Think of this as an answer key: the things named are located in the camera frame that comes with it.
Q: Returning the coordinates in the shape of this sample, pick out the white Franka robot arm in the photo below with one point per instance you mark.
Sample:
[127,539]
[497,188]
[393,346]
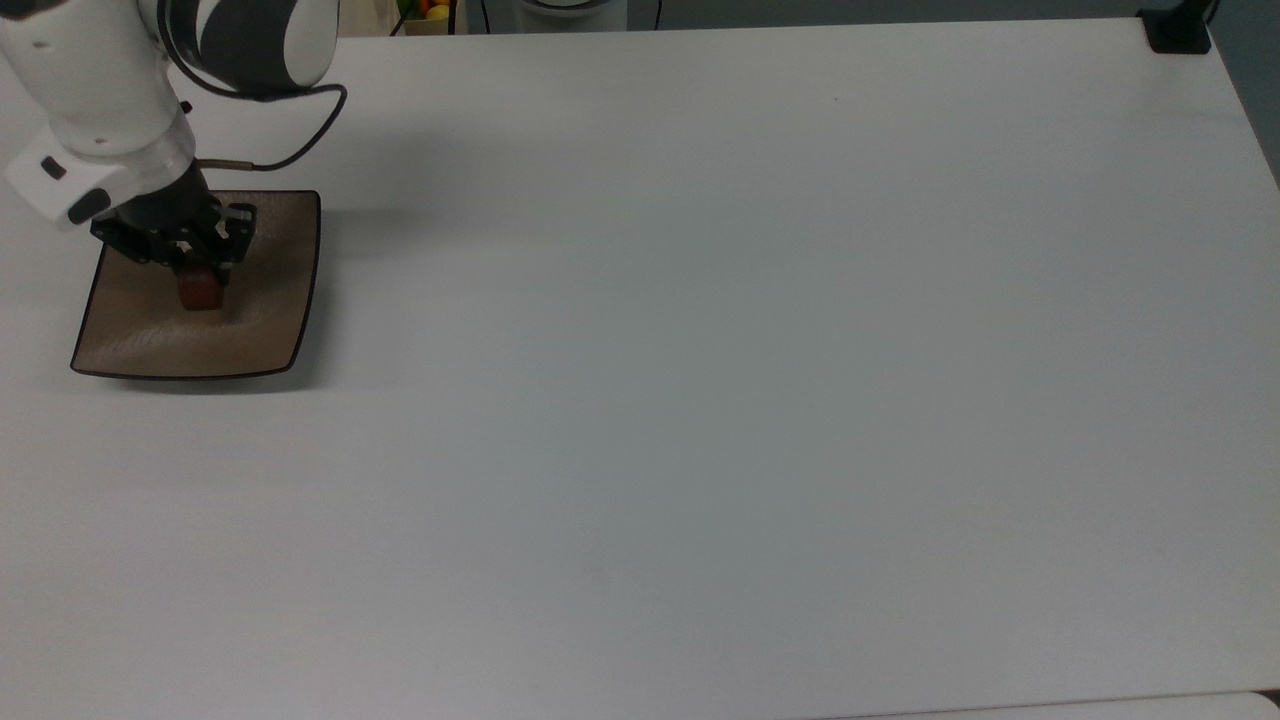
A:
[100,90]

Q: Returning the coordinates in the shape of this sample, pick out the cardboard box with fruit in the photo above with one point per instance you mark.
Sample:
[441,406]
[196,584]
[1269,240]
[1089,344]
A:
[432,14]

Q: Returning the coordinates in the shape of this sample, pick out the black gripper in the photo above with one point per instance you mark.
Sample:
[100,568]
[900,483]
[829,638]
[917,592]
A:
[170,222]

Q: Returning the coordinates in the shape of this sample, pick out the square brown ceramic plate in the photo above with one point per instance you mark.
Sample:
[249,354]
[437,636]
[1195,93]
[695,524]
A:
[260,310]

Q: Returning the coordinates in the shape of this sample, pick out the black table clamp mount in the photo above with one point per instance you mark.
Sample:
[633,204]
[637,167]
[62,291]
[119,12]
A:
[1178,30]

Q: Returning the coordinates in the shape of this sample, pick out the small red-brown block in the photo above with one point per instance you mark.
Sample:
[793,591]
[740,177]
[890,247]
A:
[200,290]

